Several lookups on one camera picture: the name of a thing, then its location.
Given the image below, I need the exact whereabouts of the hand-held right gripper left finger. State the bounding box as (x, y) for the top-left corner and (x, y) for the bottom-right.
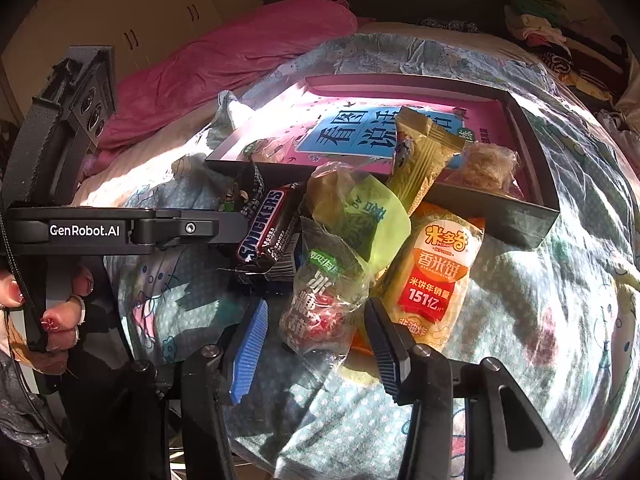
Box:
(131, 299), (271, 480)

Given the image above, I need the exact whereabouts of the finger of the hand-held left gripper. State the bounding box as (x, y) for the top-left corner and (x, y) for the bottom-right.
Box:
(131, 207), (256, 256)

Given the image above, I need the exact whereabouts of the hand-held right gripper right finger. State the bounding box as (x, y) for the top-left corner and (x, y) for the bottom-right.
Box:
(363, 297), (576, 480)

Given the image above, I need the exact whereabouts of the brown chocolate bar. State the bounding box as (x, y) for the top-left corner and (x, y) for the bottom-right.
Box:
(235, 182), (306, 268)

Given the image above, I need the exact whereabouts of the green candy packet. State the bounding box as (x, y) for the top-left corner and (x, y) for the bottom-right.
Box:
(220, 162), (268, 216)

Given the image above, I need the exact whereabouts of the clear red candy packet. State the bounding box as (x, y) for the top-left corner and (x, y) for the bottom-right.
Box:
(279, 216), (373, 356)

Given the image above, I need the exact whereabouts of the orange rice cracker packet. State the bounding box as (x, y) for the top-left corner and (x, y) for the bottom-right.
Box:
(350, 202), (487, 356)

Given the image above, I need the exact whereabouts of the green and yellow snack packet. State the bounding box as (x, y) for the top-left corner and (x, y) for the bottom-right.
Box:
(305, 160), (412, 271)

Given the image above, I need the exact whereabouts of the gold snack packet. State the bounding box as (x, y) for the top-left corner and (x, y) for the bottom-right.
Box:
(385, 106), (467, 217)

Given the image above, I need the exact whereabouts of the shallow pink cardboard box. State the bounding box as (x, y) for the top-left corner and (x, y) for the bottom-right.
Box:
(204, 74), (561, 251)

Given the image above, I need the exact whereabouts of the person's left hand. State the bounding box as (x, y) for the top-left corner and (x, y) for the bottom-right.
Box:
(0, 266), (96, 376)

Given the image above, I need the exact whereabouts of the beige bed sheet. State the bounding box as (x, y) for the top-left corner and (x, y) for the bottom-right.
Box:
(77, 20), (431, 208)

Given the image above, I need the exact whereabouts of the cartoon cat printed blanket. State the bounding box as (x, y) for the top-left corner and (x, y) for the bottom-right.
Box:
(75, 32), (640, 480)

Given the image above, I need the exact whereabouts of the pink blanket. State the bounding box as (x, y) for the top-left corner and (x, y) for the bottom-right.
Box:
(82, 0), (358, 178)

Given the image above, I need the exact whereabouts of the clear wrapped flaky pastry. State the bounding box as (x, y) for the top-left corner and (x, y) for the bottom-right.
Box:
(442, 141), (521, 196)

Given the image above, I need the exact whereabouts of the beige wardrobe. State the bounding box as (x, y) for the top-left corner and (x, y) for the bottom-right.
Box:
(0, 0), (291, 111)

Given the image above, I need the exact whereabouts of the pile of clothes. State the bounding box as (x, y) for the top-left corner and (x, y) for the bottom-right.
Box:
(505, 0), (631, 106)

